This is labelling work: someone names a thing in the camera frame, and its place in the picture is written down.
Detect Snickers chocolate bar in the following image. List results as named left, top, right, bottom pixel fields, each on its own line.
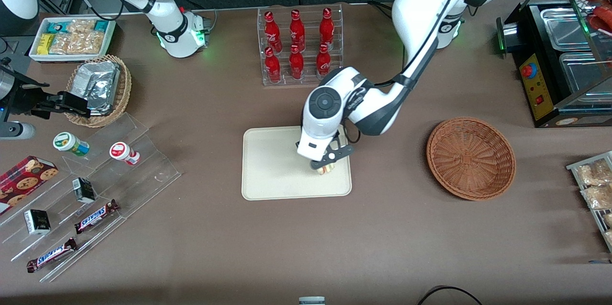
left=26, top=237, right=78, bottom=273
left=74, top=199, right=120, bottom=235

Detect brown wicker basket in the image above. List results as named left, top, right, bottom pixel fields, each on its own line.
left=426, top=117, right=517, bottom=201

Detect steel food pan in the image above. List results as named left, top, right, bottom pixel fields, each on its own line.
left=558, top=52, right=612, bottom=101
left=540, top=7, right=593, bottom=52

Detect red plaid cookie box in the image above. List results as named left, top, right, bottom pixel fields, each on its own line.
left=0, top=155, right=59, bottom=216

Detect clear acrylic stepped stand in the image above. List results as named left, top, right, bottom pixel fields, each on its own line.
left=0, top=112, right=182, bottom=283

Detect yellow snack packet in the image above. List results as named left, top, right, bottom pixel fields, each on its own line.
left=37, top=33, right=55, bottom=55

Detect black floor cable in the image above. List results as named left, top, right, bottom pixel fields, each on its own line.
left=417, top=285, right=484, bottom=305

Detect white rectangular snack tray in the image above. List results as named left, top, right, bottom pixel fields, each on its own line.
left=29, top=17, right=117, bottom=63

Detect light wicker basket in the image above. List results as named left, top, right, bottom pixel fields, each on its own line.
left=65, top=54, right=132, bottom=128

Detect red lid yogurt cup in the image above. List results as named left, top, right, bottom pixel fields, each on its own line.
left=109, top=142, right=141, bottom=166

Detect black hot food display case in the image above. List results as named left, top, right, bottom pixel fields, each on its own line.
left=496, top=0, right=612, bottom=129

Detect red cola bottle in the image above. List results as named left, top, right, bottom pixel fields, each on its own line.
left=264, top=11, right=283, bottom=52
left=315, top=43, right=332, bottom=78
left=288, top=44, right=306, bottom=80
left=288, top=9, right=306, bottom=51
left=264, top=47, right=283, bottom=83
left=318, top=7, right=336, bottom=50

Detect black cable bundle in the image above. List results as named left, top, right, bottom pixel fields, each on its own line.
left=367, top=1, right=395, bottom=16

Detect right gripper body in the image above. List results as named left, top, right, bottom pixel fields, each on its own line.
left=0, top=69, right=35, bottom=115

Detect clear acrylic bottle rack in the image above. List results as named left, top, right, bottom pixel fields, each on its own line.
left=257, top=4, right=344, bottom=87

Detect clear bag of crackers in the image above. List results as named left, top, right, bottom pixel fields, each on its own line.
left=67, top=19, right=96, bottom=34
left=50, top=33, right=106, bottom=55

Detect small black drink carton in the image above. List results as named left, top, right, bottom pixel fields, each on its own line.
left=24, top=209, right=51, bottom=235
left=72, top=177, right=96, bottom=204

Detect stack of foil trays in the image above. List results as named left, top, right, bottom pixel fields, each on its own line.
left=72, top=60, right=121, bottom=115

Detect tray of packaged pastries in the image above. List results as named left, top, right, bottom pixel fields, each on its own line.
left=567, top=151, right=612, bottom=253

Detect cream plastic tray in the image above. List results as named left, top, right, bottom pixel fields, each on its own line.
left=241, top=126, right=353, bottom=201

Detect green lid yogurt cup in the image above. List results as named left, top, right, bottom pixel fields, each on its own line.
left=53, top=131, right=90, bottom=157

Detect red food items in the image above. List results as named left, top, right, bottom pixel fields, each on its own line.
left=579, top=0, right=612, bottom=33

